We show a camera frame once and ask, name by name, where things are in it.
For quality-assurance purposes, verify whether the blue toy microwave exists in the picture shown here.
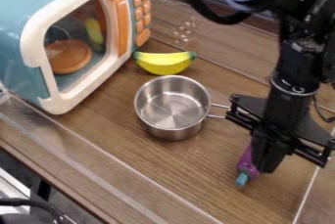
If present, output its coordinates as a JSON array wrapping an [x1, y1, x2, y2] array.
[[0, 0, 149, 114]]

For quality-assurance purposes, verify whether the black cable bottom left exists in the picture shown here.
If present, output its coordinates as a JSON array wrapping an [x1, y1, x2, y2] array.
[[0, 198, 66, 224]]

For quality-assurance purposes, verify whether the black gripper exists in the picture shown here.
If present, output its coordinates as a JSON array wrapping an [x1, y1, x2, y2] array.
[[226, 94, 335, 173]]

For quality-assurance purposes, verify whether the silver pot with handle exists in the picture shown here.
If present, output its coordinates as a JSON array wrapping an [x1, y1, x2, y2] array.
[[133, 75, 229, 141]]

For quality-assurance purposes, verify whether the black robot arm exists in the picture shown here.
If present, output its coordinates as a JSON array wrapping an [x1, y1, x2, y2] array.
[[187, 0, 335, 173]]

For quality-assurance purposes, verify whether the orange microwave turntable plate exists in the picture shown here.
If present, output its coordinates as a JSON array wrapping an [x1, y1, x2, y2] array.
[[45, 39, 92, 74]]

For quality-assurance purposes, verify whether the purple toy eggplant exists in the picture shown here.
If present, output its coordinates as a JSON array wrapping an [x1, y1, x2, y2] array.
[[235, 147, 259, 187]]

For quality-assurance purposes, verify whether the yellow toy banana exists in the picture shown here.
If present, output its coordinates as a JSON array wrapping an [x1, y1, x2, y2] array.
[[133, 52, 195, 75]]

